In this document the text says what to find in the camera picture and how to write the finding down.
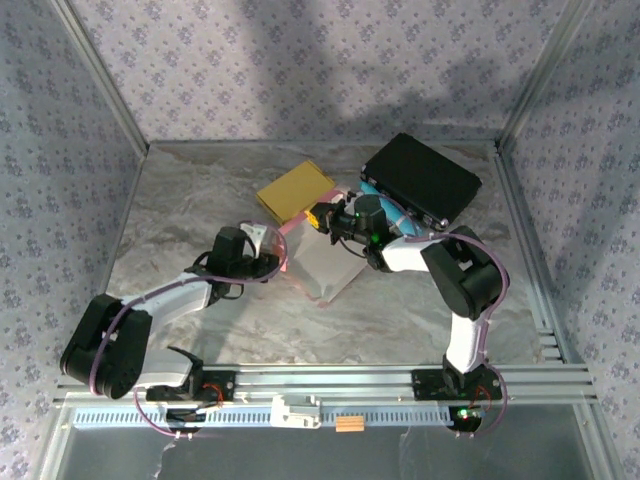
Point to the yellow paper box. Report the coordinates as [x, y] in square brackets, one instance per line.
[295, 190]

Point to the pink paper box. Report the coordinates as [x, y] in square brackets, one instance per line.
[325, 265]

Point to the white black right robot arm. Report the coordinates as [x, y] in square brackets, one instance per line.
[405, 255]

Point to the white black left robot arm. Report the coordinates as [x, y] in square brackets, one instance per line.
[170, 305]

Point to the light blue tube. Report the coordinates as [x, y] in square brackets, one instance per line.
[400, 215]

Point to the black hard case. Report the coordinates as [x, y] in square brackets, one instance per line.
[425, 175]

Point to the white connector block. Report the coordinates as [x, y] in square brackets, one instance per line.
[295, 415]

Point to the orange terminal block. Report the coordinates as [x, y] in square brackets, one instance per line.
[350, 425]

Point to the grey metal bottom panel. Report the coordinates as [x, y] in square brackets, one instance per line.
[325, 455]

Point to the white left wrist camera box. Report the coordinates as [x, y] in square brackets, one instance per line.
[254, 234]

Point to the aluminium back rail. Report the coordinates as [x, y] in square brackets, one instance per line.
[300, 144]

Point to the aluminium left side rail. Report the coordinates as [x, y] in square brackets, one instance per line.
[111, 250]

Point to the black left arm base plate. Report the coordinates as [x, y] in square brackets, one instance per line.
[227, 387]

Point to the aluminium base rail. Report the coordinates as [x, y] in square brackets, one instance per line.
[325, 380]

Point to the aluminium right side rail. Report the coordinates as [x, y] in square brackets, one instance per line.
[522, 210]

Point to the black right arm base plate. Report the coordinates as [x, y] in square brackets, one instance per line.
[425, 385]

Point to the aluminium left corner post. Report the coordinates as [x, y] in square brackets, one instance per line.
[101, 75]

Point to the aluminium corner post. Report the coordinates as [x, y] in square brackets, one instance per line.
[544, 75]
[101, 75]

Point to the aluminium right corner post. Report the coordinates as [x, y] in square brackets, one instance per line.
[544, 75]

